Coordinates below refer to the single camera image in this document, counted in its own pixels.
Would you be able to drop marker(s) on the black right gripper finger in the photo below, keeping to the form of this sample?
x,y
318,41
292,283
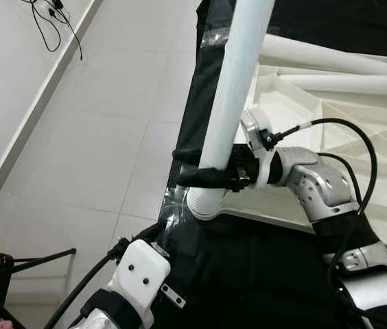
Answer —
x,y
207,179
188,156

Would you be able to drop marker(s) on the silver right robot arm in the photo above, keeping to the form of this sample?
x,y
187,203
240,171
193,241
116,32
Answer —
x,y
324,192

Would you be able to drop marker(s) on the black table cloth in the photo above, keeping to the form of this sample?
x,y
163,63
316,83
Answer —
x,y
248,288

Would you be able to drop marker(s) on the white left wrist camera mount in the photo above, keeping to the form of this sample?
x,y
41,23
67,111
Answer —
x,y
138,274

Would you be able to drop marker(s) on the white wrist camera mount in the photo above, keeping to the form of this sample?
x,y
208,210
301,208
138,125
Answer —
x,y
138,274
254,127

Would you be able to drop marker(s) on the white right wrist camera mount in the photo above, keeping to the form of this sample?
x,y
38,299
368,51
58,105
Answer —
x,y
254,127

